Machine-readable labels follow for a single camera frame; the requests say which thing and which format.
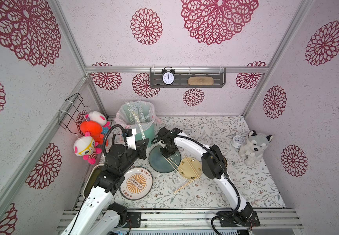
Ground wooden brush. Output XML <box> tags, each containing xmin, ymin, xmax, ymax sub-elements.
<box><xmin>188</xmin><ymin>76</ymin><xmax>214</xmax><ymax>86</ymax></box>

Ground green trash bin with bag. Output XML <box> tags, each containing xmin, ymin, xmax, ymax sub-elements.
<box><xmin>114</xmin><ymin>101</ymin><xmax>161</xmax><ymax>148</ymax></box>

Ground white pink plush doll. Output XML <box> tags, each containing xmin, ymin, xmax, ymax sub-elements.
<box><xmin>85</xmin><ymin>111</ymin><xmax>110</xmax><ymax>127</ymax></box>

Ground cream yellow plate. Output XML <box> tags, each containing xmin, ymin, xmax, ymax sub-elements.
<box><xmin>178</xmin><ymin>157</ymin><xmax>202</xmax><ymax>180</ymax></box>

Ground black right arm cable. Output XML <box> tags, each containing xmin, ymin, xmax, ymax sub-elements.
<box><xmin>151</xmin><ymin>133</ymin><xmax>244</xmax><ymax>235</ymax></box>

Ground white container green inside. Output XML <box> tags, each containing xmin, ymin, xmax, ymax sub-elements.
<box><xmin>82</xmin><ymin>164</ymin><xmax>103</xmax><ymax>197</ymax></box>

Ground bare chopsticks pair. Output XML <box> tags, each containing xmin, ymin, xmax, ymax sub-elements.
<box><xmin>164</xmin><ymin>158</ymin><xmax>180</xmax><ymax>174</ymax></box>
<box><xmin>186</xmin><ymin>157</ymin><xmax>202</xmax><ymax>180</ymax></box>

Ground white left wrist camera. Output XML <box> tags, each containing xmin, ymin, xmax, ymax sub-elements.
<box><xmin>124</xmin><ymin>128</ymin><xmax>137</xmax><ymax>150</ymax></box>

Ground red orange plush toy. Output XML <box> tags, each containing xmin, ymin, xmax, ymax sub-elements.
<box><xmin>79</xmin><ymin>120</ymin><xmax>110</xmax><ymax>145</ymax></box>

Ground small white round gauge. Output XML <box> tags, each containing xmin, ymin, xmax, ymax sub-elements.
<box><xmin>231</xmin><ymin>135</ymin><xmax>245</xmax><ymax>149</ymax></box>

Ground dark green glass plate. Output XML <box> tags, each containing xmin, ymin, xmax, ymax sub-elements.
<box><xmin>148</xmin><ymin>146</ymin><xmax>182</xmax><ymax>173</ymax></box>

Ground black wire rack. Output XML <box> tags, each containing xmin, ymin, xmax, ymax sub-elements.
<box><xmin>58</xmin><ymin>93</ymin><xmax>90</xmax><ymax>135</ymax></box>

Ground metal base rail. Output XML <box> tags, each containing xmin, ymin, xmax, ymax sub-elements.
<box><xmin>127</xmin><ymin>208</ymin><xmax>303</xmax><ymax>235</ymax></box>

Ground white plush doll yellow glasses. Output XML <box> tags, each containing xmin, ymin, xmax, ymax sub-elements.
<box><xmin>73</xmin><ymin>132</ymin><xmax>102</xmax><ymax>165</ymax></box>

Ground husky plush toy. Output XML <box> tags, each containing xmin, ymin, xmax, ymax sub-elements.
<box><xmin>239</xmin><ymin>130</ymin><xmax>273</xmax><ymax>165</ymax></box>

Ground clear chopstick wrapper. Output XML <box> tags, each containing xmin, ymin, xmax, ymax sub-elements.
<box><xmin>135</xmin><ymin>114</ymin><xmax>146</xmax><ymax>140</ymax></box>

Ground grey wall shelf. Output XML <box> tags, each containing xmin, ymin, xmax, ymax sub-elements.
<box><xmin>149</xmin><ymin>67</ymin><xmax>226</xmax><ymax>88</ymax></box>

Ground black alarm clock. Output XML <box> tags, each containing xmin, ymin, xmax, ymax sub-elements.
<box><xmin>161</xmin><ymin>66</ymin><xmax>176</xmax><ymax>85</ymax></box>

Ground white orange patterned plate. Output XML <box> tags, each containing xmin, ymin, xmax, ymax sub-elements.
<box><xmin>119</xmin><ymin>167</ymin><xmax>153</xmax><ymax>201</ymax></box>

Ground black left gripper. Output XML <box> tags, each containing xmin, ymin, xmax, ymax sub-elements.
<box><xmin>119</xmin><ymin>137</ymin><xmax>148</xmax><ymax>174</ymax></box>

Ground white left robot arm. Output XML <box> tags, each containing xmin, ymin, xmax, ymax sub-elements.
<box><xmin>62</xmin><ymin>139</ymin><xmax>149</xmax><ymax>235</ymax></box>

